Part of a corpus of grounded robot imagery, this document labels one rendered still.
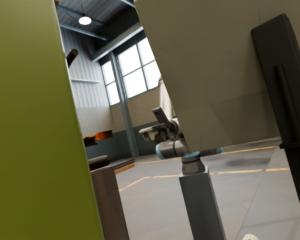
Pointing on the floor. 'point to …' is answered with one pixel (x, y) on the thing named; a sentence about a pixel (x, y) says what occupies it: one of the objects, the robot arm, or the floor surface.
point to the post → (290, 37)
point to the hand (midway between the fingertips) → (141, 130)
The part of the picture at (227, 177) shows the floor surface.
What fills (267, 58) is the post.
